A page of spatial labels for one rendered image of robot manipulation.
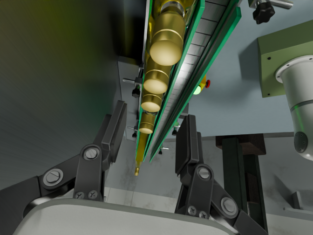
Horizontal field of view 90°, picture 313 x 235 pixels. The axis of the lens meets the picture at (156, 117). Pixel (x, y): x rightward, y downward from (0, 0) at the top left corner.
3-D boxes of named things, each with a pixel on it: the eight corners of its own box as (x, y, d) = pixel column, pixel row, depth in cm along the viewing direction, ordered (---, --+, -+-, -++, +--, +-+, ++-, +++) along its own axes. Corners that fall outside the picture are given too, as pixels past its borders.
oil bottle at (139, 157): (139, 138, 136) (132, 172, 123) (146, 139, 136) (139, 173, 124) (139, 140, 141) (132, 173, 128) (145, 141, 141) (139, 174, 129)
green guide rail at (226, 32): (234, -8, 33) (237, 15, 30) (238, -6, 33) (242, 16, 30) (150, 155, 190) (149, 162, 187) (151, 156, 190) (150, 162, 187)
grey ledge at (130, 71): (123, 43, 61) (115, 64, 56) (145, 48, 62) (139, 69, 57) (128, 129, 146) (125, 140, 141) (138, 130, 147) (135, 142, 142)
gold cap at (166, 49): (157, 7, 16) (150, 35, 14) (190, 15, 16) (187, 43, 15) (153, 37, 19) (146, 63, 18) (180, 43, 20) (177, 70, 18)
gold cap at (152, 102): (145, 78, 27) (140, 100, 25) (166, 82, 27) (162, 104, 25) (144, 90, 30) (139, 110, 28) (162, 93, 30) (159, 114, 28)
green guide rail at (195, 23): (200, -16, 33) (200, 6, 29) (205, -15, 33) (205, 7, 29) (144, 155, 190) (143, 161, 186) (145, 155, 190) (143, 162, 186)
